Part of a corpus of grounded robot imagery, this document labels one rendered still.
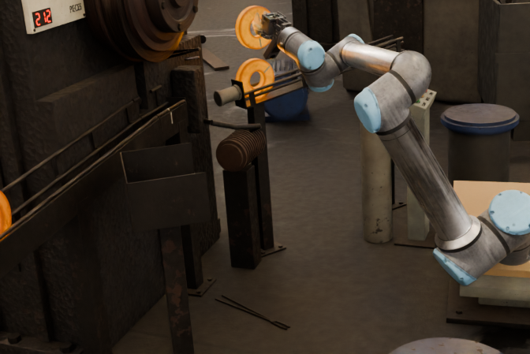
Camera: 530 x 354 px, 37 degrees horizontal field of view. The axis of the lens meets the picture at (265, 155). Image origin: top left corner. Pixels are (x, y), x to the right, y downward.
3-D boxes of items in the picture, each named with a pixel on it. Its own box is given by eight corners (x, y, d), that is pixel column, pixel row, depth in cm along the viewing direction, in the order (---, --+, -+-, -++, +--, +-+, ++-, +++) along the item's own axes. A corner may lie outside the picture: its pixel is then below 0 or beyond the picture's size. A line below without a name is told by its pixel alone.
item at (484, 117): (434, 217, 337) (434, 122, 323) (446, 190, 365) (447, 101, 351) (512, 225, 325) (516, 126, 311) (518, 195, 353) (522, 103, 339)
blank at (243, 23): (231, 11, 284) (236, 12, 282) (266, 1, 292) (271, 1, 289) (239, 53, 290) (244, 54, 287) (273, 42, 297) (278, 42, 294)
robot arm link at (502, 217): (547, 231, 252) (552, 211, 237) (505, 263, 251) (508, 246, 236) (513, 197, 259) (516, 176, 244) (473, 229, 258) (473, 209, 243)
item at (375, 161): (360, 242, 320) (356, 120, 303) (367, 229, 330) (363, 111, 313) (389, 244, 315) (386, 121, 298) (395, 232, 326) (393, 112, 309)
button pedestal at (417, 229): (392, 247, 313) (390, 98, 293) (404, 223, 334) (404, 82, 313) (433, 251, 307) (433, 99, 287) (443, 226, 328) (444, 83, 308)
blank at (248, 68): (251, 106, 302) (255, 108, 299) (228, 79, 293) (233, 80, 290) (276, 77, 305) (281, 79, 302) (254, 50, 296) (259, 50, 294)
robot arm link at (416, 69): (434, 46, 215) (347, 27, 279) (399, 73, 214) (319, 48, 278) (454, 80, 219) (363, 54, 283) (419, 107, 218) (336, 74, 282)
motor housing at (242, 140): (224, 270, 305) (211, 139, 287) (245, 245, 324) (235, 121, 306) (255, 273, 300) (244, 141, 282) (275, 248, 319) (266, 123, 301)
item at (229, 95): (214, 105, 294) (211, 90, 291) (235, 98, 298) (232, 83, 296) (222, 108, 289) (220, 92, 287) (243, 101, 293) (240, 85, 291)
